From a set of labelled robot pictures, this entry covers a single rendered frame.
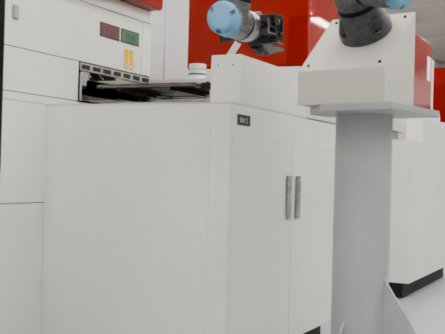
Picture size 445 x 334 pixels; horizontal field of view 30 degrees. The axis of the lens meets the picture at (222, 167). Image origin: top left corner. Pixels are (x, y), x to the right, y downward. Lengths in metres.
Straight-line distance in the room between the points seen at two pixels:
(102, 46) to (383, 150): 1.06
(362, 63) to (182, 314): 0.85
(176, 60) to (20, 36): 3.94
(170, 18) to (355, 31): 4.09
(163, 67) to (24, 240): 3.83
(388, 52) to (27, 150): 1.09
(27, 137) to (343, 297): 1.04
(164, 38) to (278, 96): 3.70
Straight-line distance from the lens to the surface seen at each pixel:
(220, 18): 1.85
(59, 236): 2.58
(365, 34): 2.36
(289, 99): 2.70
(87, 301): 2.54
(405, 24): 2.41
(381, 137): 2.34
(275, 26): 2.03
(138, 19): 3.09
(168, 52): 6.30
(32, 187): 2.57
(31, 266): 2.59
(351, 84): 2.28
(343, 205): 2.34
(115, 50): 2.94
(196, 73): 3.34
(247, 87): 2.40
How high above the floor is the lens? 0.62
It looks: level
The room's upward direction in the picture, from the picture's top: 1 degrees clockwise
